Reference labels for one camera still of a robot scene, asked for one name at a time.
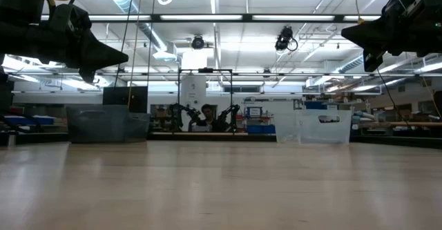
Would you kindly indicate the person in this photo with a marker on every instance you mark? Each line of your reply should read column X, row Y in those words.
column 208, row 117

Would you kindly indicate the black ceiling camera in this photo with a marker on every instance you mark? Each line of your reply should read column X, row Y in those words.
column 285, row 38

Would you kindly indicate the silver ventilation duct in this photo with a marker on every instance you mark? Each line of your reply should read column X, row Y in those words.
column 352, row 64

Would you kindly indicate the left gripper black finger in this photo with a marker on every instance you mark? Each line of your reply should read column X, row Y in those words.
column 96, row 47
column 100, row 60

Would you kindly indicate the dark grey plastic bin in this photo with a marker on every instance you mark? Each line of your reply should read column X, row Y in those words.
column 96, row 124

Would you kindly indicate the white sign blue frame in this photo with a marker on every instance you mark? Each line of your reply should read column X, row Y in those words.
column 254, row 111

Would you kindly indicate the black background station frame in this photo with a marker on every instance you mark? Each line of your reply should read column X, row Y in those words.
column 205, row 70

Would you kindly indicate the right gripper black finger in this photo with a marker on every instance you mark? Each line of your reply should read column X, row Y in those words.
column 373, row 41
column 373, row 28

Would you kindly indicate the blue storage bin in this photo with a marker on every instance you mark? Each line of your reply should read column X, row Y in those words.
column 259, row 130

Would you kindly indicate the black background robot arm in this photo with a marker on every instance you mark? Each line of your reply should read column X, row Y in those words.
column 179, row 114
column 229, row 114

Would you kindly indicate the clear plastic bin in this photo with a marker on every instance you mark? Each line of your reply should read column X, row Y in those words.
column 310, row 130

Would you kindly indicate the blue flat tray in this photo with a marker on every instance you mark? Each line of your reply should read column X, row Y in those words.
column 31, row 120

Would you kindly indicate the black overhead camera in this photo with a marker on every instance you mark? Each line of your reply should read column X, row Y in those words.
column 198, row 42

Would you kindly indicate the black square panel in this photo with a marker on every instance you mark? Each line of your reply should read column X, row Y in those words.
column 121, row 98

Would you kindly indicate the black aluminium table frame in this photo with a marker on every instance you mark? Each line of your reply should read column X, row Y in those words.
column 207, row 137

